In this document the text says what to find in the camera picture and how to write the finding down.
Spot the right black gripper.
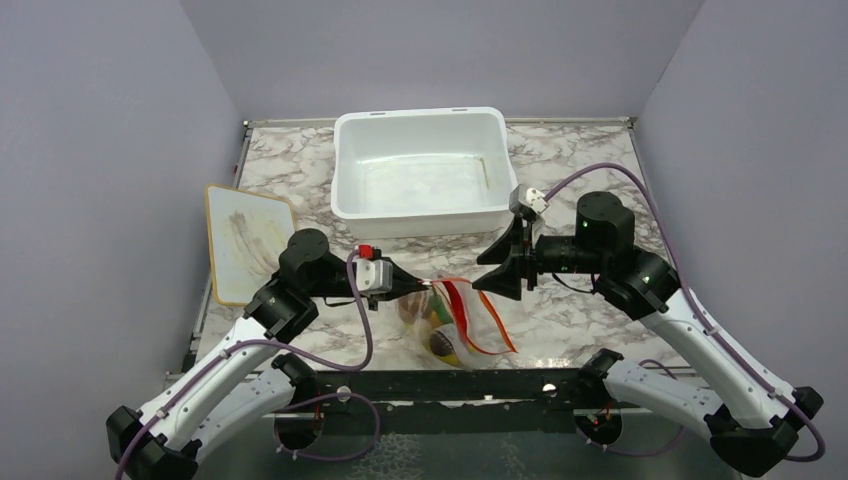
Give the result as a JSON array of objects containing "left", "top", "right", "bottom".
[{"left": 473, "top": 214, "right": 608, "bottom": 299}]

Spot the green chili pepper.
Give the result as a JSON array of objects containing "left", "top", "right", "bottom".
[{"left": 428, "top": 294, "right": 454, "bottom": 328}]

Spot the clear zip top bag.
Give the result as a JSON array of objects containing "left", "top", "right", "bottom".
[{"left": 397, "top": 274, "right": 518, "bottom": 369}]

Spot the red chili pepper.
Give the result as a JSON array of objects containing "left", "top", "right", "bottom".
[{"left": 441, "top": 281, "right": 480, "bottom": 352}]

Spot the dark red plum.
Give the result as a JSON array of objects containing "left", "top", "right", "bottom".
[{"left": 428, "top": 331, "right": 455, "bottom": 358}]

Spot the yellow banana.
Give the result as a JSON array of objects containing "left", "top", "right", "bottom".
[{"left": 432, "top": 352, "right": 465, "bottom": 369}]

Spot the white plastic bin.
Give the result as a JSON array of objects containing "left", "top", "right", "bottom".
[{"left": 330, "top": 107, "right": 517, "bottom": 240}]

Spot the brown kiwi fruit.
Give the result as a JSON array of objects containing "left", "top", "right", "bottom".
[{"left": 397, "top": 291, "right": 432, "bottom": 324}]

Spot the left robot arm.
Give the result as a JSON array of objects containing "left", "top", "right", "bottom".
[{"left": 106, "top": 229, "right": 431, "bottom": 479}]

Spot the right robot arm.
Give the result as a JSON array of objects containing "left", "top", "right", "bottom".
[{"left": 473, "top": 192, "right": 823, "bottom": 477}]

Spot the white cutting board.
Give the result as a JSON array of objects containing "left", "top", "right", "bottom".
[{"left": 205, "top": 184, "right": 295, "bottom": 306}]

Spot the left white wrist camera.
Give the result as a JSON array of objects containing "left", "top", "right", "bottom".
[{"left": 354, "top": 244, "right": 393, "bottom": 295}]

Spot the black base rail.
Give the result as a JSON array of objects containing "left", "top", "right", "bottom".
[{"left": 273, "top": 368, "right": 612, "bottom": 436}]

